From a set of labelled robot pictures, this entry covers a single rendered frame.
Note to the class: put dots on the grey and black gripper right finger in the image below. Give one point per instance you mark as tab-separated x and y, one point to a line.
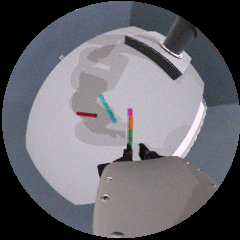
145	153

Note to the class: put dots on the turquoise rod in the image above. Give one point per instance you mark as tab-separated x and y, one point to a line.
107	108

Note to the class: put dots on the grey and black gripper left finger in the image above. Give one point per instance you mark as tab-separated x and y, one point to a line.
127	156

